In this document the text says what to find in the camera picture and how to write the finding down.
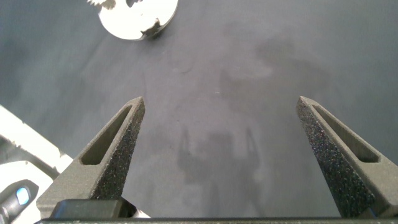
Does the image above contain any dark mat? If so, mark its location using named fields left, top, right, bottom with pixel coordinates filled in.
left=0, top=0, right=398, bottom=218

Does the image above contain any dark device with blue light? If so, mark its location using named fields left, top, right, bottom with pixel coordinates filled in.
left=0, top=179, right=40, bottom=224

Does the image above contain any large steel gear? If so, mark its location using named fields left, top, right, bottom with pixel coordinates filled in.
left=86, top=0, right=116, bottom=10

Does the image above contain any round white plate with pins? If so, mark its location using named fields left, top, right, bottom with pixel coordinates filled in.
left=98, top=0, right=180, bottom=41

